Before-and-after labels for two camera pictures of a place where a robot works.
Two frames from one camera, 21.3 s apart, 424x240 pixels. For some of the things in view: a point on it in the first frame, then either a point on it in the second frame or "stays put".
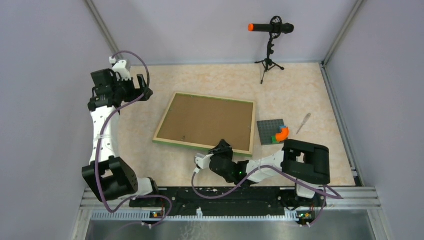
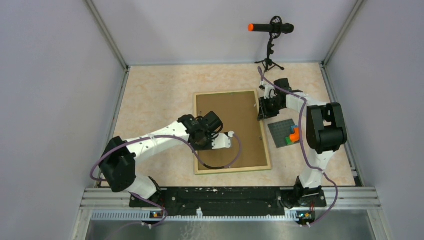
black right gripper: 229,152 -> 263,112
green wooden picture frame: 202,121 -> 195,111
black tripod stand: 267,62 stays put
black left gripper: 135,92 -> 209,146
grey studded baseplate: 268,128 -> 279,130
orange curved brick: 282,136 -> 295,137
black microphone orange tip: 285,28 stays put
